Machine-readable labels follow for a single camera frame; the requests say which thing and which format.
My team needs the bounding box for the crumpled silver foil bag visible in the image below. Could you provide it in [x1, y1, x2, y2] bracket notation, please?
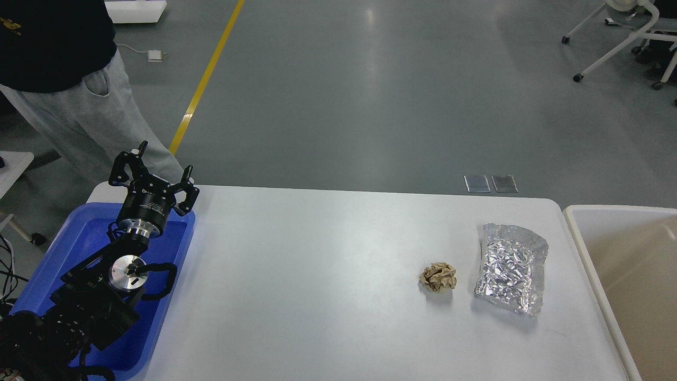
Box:
[474, 223, 549, 318]

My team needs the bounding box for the white side table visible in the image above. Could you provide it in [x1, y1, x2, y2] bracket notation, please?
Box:
[1, 150, 48, 247]

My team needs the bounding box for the person in grey trousers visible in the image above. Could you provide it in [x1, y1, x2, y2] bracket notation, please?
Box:
[1, 1, 183, 184]

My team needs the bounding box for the white flat board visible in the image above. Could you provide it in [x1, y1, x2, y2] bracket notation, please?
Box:
[104, 1, 167, 24]

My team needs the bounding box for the white rolling chair right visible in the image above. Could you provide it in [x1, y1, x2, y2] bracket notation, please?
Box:
[561, 1, 676, 83]

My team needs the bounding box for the left metal floor plate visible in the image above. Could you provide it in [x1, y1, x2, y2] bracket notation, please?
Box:
[464, 175, 492, 193]

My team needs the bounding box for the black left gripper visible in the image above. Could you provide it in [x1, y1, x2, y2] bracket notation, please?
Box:
[108, 141, 200, 238]

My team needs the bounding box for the beige plastic bin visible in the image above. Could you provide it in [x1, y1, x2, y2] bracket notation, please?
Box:
[564, 205, 676, 380]

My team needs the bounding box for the blue plastic bin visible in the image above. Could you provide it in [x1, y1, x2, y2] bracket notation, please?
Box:
[11, 202, 196, 380]

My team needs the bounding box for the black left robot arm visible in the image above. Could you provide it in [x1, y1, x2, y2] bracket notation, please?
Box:
[2, 141, 200, 380]

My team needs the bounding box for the white power adapter with cable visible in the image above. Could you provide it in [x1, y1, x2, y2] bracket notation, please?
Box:
[116, 43, 168, 62]

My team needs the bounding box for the right metal floor plate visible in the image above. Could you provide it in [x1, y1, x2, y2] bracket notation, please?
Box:
[491, 175, 518, 193]

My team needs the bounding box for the metal floor plate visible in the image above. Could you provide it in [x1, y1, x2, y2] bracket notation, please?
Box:
[464, 175, 492, 193]
[491, 175, 518, 193]

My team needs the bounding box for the crumpled brown paper ball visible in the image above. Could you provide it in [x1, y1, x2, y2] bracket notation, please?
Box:
[419, 262, 458, 293]

